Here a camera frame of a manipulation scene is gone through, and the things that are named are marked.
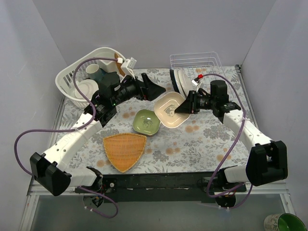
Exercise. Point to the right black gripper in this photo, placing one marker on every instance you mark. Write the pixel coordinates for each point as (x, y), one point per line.
(192, 102)

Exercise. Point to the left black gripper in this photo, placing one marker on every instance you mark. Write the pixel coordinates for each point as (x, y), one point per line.
(142, 89)

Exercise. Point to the beige square bowl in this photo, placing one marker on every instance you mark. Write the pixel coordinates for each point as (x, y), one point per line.
(165, 108)

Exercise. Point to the watermelon pattern plate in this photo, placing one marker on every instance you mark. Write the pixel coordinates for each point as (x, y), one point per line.
(177, 80)

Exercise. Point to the red rimmed beige plate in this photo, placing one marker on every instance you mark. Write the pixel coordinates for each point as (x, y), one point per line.
(173, 81)

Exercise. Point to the green square bowl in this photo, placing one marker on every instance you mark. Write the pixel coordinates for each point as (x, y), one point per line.
(146, 122)

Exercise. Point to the blue striped plate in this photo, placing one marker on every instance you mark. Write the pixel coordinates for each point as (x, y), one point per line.
(185, 81)

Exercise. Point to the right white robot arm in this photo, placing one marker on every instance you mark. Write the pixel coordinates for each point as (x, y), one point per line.
(267, 161)

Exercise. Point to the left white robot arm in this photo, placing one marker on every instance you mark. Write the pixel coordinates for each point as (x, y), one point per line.
(51, 168)

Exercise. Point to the floral table mat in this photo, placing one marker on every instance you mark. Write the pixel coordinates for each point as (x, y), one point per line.
(199, 144)

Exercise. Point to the woven coaster in basket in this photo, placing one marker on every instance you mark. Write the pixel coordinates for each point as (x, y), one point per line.
(119, 62)

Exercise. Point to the white square container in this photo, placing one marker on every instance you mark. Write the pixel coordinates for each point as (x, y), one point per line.
(107, 65)

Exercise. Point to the white plate in basket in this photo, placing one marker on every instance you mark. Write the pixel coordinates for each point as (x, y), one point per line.
(88, 87)

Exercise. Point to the white cup in basket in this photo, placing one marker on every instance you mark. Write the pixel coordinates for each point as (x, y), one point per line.
(94, 72)

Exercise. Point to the woven bamboo tray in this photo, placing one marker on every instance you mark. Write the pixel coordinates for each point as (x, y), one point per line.
(124, 150)

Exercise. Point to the green floral mug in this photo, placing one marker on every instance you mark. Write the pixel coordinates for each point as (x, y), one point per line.
(283, 222)

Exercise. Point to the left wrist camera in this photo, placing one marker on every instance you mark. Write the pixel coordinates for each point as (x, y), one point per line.
(128, 66)

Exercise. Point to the white wire dish rack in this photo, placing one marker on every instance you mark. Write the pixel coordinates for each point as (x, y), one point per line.
(193, 64)

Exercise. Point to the black base frame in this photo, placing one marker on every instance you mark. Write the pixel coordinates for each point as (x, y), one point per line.
(153, 187)

